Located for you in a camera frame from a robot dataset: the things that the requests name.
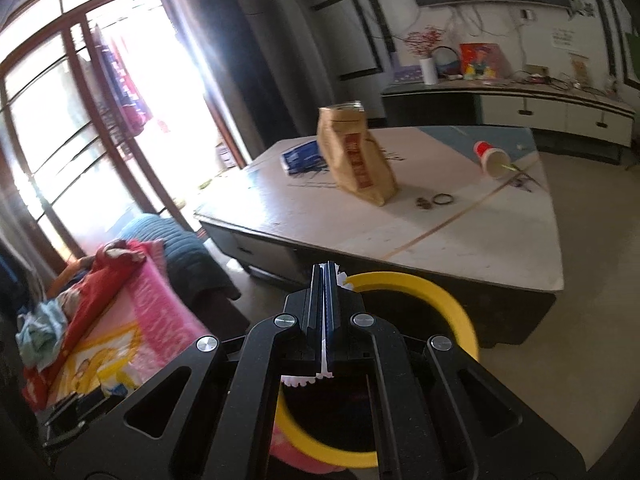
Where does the blue quilted sofa cover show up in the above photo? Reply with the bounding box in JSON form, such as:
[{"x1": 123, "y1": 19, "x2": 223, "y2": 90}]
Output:
[{"x1": 120, "y1": 212, "x2": 241, "y2": 306}]

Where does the dark handled basket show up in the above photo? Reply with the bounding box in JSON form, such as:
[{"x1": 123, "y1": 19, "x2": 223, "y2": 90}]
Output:
[{"x1": 431, "y1": 46, "x2": 461, "y2": 80}]

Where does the brown framed glass door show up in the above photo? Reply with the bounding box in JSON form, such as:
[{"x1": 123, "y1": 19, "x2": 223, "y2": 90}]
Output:
[{"x1": 0, "y1": 0, "x2": 251, "y2": 261}]

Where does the white vase with red flowers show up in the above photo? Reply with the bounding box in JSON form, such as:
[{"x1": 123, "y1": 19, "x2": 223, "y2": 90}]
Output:
[{"x1": 405, "y1": 30, "x2": 441, "y2": 86}]

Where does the blue tissue pack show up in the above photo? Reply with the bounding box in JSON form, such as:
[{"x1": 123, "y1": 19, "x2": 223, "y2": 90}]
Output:
[{"x1": 280, "y1": 141, "x2": 328, "y2": 175}]

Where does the pink and yellow printed blanket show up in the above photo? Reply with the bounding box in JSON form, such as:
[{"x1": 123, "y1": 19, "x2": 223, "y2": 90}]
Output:
[{"x1": 22, "y1": 247, "x2": 351, "y2": 476}]

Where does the red framed picture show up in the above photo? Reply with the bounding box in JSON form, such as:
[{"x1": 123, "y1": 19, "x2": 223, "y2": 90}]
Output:
[{"x1": 459, "y1": 42, "x2": 506, "y2": 82}]

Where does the yellow trash bin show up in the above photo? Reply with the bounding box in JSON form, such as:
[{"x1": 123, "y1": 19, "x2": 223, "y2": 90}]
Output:
[{"x1": 272, "y1": 271, "x2": 481, "y2": 468}]

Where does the dark blue curtain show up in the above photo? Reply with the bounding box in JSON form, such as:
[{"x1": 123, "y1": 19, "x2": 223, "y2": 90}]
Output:
[{"x1": 185, "y1": 0, "x2": 311, "y2": 171}]

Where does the red blanket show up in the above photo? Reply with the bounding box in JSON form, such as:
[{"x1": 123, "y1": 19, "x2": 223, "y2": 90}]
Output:
[{"x1": 22, "y1": 240, "x2": 151, "y2": 406}]

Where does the light blue cloth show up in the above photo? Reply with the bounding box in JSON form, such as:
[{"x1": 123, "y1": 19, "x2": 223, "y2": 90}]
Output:
[{"x1": 15, "y1": 300, "x2": 68, "y2": 368}]

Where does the white coffee table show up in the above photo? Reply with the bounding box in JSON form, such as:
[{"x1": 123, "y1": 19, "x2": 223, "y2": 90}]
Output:
[{"x1": 194, "y1": 125, "x2": 565, "y2": 348}]

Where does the white standing air conditioner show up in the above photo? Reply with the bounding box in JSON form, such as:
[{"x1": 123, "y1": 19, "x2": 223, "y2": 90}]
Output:
[{"x1": 257, "y1": 0, "x2": 383, "y2": 81}]

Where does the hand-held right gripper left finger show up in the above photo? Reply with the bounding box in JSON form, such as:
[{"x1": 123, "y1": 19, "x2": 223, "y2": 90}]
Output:
[{"x1": 54, "y1": 261, "x2": 328, "y2": 480}]

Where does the white wall note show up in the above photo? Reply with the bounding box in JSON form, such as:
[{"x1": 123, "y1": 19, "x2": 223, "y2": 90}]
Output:
[{"x1": 550, "y1": 27, "x2": 581, "y2": 48}]

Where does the white television cabinet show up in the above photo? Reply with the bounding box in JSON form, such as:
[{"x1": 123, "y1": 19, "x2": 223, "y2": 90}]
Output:
[{"x1": 382, "y1": 80, "x2": 636, "y2": 163}]

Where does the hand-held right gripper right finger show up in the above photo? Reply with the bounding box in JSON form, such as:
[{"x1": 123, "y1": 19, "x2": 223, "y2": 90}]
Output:
[{"x1": 325, "y1": 261, "x2": 586, "y2": 480}]

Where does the brown paper bag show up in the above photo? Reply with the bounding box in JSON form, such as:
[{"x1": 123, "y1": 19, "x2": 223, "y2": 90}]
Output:
[{"x1": 316, "y1": 101, "x2": 399, "y2": 207}]

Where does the red hanging laundry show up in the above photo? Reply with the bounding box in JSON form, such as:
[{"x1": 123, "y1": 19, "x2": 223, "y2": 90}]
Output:
[{"x1": 95, "y1": 25, "x2": 156, "y2": 131}]

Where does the red paper cup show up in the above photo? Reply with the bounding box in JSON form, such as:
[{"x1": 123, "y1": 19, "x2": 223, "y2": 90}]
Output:
[{"x1": 473, "y1": 141, "x2": 512, "y2": 180}]

